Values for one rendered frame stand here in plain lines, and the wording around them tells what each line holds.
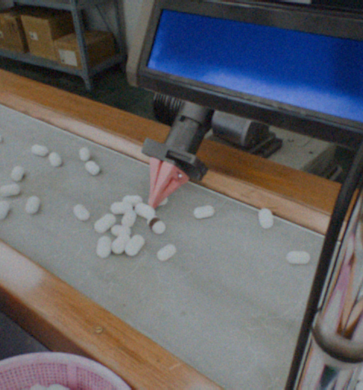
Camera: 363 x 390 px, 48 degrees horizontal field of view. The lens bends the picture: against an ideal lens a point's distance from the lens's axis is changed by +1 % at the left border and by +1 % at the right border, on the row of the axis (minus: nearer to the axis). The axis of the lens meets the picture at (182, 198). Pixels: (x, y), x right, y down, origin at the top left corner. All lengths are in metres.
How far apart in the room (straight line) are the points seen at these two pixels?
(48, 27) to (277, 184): 2.70
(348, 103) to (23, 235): 0.54
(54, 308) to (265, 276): 0.28
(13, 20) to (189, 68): 3.21
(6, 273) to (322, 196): 0.49
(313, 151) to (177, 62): 1.08
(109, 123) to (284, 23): 0.66
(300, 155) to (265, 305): 0.86
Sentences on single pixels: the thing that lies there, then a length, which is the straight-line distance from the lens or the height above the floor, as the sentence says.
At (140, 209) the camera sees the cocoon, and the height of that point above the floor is 0.76.
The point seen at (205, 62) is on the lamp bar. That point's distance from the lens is 0.31.
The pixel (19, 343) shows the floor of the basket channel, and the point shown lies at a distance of 0.64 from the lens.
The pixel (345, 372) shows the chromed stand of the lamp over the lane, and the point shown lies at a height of 1.02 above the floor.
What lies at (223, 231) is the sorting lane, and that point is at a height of 0.74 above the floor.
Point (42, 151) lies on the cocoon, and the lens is 0.86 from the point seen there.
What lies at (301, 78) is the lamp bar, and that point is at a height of 1.07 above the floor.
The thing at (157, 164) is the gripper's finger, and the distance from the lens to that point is 0.64.
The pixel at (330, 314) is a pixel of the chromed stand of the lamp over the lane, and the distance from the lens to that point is 0.17.
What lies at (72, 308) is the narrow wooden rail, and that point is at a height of 0.76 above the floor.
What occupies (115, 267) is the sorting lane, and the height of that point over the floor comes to 0.74.
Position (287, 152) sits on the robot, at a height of 0.47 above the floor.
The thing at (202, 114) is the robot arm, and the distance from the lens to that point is 0.66.
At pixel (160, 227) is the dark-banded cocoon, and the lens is 0.62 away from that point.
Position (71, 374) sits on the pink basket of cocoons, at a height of 0.75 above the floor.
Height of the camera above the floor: 1.18
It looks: 39 degrees down
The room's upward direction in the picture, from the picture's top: 2 degrees counter-clockwise
